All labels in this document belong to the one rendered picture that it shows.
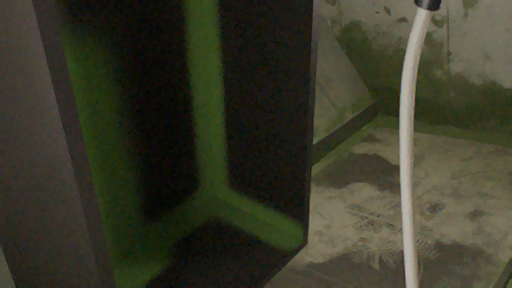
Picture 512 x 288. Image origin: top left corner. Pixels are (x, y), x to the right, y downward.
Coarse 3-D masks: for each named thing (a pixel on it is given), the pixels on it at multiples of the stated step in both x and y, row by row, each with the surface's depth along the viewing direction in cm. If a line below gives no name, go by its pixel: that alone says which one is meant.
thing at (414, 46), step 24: (408, 48) 59; (408, 72) 60; (408, 96) 61; (408, 120) 62; (408, 144) 63; (408, 168) 63; (408, 192) 64; (408, 216) 65; (408, 240) 65; (408, 264) 66
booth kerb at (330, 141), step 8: (368, 104) 307; (376, 104) 313; (360, 112) 300; (368, 112) 307; (376, 112) 314; (352, 120) 295; (360, 120) 301; (368, 120) 308; (336, 128) 283; (344, 128) 289; (352, 128) 296; (360, 128) 303; (328, 136) 278; (336, 136) 284; (344, 136) 291; (320, 144) 274; (328, 144) 280; (336, 144) 286; (312, 152) 269; (320, 152) 275; (328, 152) 281; (312, 160) 270
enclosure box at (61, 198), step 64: (0, 0) 64; (64, 0) 100; (128, 0) 112; (192, 0) 127; (256, 0) 119; (0, 64) 72; (64, 64) 66; (128, 64) 118; (192, 64) 135; (256, 64) 128; (0, 128) 81; (64, 128) 69; (128, 128) 124; (192, 128) 143; (256, 128) 138; (0, 192) 93; (64, 192) 77; (128, 192) 131; (192, 192) 152; (256, 192) 149; (64, 256) 88; (128, 256) 139; (192, 256) 140; (256, 256) 141
